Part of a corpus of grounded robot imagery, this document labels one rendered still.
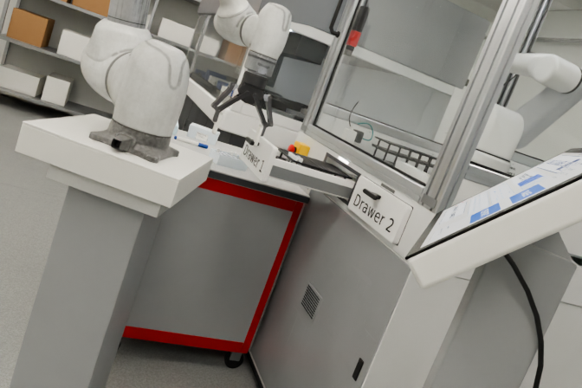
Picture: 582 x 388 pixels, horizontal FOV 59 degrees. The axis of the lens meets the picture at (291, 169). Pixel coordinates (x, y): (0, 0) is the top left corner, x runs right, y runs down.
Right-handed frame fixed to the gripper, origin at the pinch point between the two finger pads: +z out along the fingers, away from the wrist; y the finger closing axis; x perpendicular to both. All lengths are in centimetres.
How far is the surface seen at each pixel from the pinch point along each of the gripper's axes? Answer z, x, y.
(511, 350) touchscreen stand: 6, -99, 26
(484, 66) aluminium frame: -41, -47, 40
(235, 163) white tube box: 12.9, 24.1, 10.0
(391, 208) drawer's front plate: 1, -36, 38
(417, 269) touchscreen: -4, -101, 1
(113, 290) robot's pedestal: 42, -31, -26
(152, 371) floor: 91, 9, 2
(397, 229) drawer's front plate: 5, -43, 38
